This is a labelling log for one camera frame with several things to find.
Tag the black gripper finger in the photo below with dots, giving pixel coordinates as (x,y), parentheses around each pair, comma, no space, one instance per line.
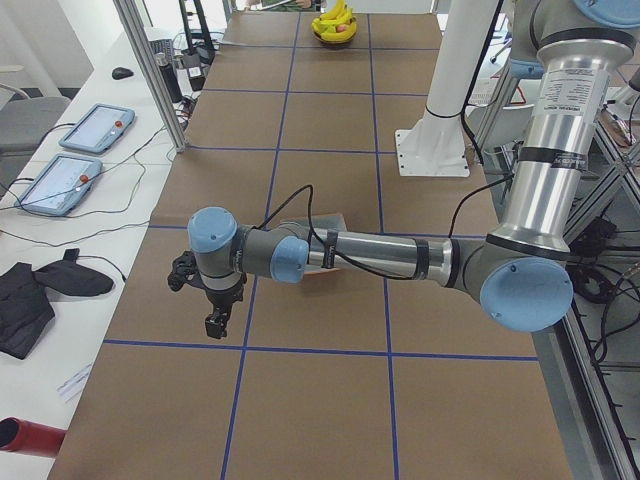
(212,327)
(222,321)

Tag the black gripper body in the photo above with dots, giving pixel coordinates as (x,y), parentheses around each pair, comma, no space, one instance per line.
(223,299)

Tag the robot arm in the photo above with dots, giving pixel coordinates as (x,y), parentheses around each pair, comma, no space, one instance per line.
(516,273)

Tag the grey square plate orange rim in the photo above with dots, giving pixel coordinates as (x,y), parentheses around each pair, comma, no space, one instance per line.
(333,221)

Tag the dark woven fruit basket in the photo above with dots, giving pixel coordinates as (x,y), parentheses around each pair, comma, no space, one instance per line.
(325,31)

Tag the yellow banana bunch in basket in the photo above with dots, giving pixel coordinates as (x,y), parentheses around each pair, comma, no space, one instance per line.
(341,11)

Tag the black cloth bundle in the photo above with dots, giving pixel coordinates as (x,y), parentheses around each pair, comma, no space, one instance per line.
(25,307)

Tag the lower blue teach pendant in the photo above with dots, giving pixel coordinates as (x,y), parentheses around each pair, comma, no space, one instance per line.
(60,186)

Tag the blue teach pendant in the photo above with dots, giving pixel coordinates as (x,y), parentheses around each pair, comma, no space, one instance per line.
(60,186)
(99,129)

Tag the upper blue teach pendant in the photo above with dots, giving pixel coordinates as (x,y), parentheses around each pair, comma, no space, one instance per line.
(99,129)

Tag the black water bottle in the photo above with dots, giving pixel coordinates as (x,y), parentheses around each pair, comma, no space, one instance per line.
(169,77)

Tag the red cylinder tube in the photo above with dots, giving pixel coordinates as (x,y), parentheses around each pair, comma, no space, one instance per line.
(30,438)

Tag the black computer mouse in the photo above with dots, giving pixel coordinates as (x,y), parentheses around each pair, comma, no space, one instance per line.
(120,73)

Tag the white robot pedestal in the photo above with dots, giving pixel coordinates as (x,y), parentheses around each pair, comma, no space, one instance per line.
(435,145)

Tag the aluminium frame post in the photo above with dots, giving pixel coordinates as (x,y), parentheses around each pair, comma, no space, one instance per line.
(135,31)

